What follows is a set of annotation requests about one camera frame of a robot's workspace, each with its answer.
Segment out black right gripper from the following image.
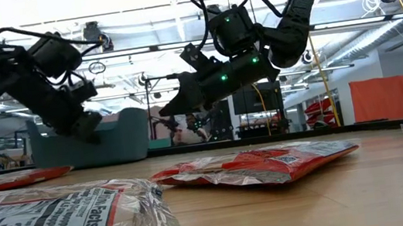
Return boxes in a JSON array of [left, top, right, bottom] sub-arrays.
[[152, 46, 285, 118]]

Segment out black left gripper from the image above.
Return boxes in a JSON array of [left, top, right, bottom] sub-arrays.
[[15, 62, 107, 153]]

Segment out person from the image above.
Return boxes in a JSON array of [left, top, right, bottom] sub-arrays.
[[169, 110, 210, 148]]

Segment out teal plastic basket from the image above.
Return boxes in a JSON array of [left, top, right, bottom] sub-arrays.
[[26, 104, 154, 176]]

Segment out distant cluttered lab bench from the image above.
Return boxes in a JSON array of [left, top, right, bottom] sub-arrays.
[[0, 129, 38, 171]]

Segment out distant dark equipment table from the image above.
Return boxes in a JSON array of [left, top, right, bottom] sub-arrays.
[[235, 115, 292, 141]]

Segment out red stacked bins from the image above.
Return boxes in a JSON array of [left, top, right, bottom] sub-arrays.
[[302, 96, 336, 128]]

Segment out orange fabric panel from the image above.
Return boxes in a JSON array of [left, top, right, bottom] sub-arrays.
[[348, 74, 403, 125]]

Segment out black tall stand frame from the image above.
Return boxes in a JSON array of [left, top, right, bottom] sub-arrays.
[[143, 71, 186, 109]]

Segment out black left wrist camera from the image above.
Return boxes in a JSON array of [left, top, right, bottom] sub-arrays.
[[64, 78, 99, 107]]

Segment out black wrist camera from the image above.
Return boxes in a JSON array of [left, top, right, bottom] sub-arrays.
[[178, 39, 220, 76], [64, 78, 99, 107]]

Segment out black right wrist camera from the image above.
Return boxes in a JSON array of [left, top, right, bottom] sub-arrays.
[[178, 39, 220, 76]]

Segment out black wire loop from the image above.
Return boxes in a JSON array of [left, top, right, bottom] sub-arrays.
[[87, 60, 108, 76]]

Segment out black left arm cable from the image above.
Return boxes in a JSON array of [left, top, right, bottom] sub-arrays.
[[0, 15, 108, 96]]

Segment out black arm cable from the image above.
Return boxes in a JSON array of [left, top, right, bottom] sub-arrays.
[[0, 15, 108, 96], [182, 0, 287, 53]]

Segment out thin yellow cable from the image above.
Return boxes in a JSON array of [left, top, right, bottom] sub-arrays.
[[251, 80, 272, 138]]

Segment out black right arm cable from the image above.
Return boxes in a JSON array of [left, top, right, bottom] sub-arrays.
[[182, 0, 287, 53]]

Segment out thick yellow hanging cable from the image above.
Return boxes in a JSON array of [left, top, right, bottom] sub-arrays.
[[308, 32, 342, 130]]

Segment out black table frame rail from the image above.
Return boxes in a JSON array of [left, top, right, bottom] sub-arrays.
[[0, 115, 403, 182]]

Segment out silver ceiling duct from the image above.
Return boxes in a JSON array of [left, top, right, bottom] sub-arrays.
[[330, 18, 403, 69]]

